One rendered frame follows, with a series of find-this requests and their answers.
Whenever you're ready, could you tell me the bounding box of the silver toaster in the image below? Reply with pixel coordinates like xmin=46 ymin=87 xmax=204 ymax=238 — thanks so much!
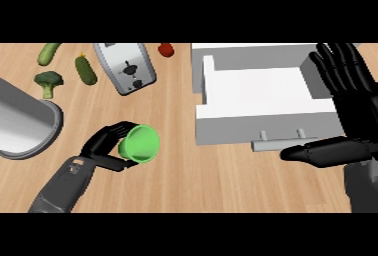
xmin=92 ymin=42 xmax=158 ymax=97

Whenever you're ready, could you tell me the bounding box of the large grey pot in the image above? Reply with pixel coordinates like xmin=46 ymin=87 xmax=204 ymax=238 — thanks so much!
xmin=0 ymin=78 xmax=65 ymax=161

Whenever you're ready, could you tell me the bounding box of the green cup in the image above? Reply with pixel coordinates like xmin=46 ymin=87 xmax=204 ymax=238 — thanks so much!
xmin=117 ymin=124 xmax=161 ymax=164

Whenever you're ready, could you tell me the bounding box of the grey drawer handle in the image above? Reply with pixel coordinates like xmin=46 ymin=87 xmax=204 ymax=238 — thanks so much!
xmin=251 ymin=129 xmax=321 ymax=153

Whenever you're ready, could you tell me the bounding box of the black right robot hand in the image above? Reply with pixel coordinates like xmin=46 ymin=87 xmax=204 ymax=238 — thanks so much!
xmin=279 ymin=42 xmax=378 ymax=169

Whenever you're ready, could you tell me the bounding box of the grey cabinet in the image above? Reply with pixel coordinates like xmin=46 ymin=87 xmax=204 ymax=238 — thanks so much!
xmin=191 ymin=42 xmax=364 ymax=100

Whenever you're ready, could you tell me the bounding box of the green broccoli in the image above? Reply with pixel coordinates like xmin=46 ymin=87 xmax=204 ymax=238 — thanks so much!
xmin=33 ymin=70 xmax=65 ymax=100

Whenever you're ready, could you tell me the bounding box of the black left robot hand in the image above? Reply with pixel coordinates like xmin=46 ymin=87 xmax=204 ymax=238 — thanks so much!
xmin=79 ymin=120 xmax=144 ymax=173

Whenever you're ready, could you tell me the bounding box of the white open drawer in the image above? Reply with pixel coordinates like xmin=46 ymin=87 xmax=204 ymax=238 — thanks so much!
xmin=194 ymin=55 xmax=347 ymax=147

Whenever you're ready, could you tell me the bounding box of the dark green cucumber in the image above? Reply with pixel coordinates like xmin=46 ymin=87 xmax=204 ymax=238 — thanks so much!
xmin=74 ymin=53 xmax=99 ymax=86

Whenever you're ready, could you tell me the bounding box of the light green cucumber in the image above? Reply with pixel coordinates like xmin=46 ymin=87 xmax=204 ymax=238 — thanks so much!
xmin=37 ymin=42 xmax=64 ymax=67

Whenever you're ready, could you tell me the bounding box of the red pepper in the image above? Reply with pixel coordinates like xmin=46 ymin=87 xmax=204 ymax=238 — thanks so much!
xmin=157 ymin=42 xmax=176 ymax=58

